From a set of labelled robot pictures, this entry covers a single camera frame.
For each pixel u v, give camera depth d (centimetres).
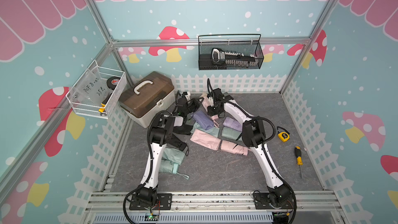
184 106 92
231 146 89
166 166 82
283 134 96
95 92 69
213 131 99
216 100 87
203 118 103
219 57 89
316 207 74
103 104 63
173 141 92
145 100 89
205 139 94
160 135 66
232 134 94
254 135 67
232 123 98
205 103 106
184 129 99
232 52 92
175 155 87
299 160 85
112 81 80
